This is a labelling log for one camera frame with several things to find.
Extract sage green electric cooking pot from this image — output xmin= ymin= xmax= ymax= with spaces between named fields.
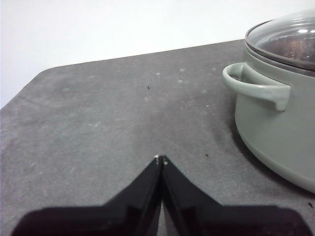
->
xmin=222 ymin=39 xmax=315 ymax=194

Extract glass lid with green knob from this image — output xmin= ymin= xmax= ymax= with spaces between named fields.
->
xmin=245 ymin=9 xmax=315 ymax=72

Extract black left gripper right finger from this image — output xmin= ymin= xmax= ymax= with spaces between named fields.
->
xmin=161 ymin=154 xmax=311 ymax=236

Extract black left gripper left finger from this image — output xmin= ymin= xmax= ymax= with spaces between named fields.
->
xmin=11 ymin=156 xmax=163 ymax=236

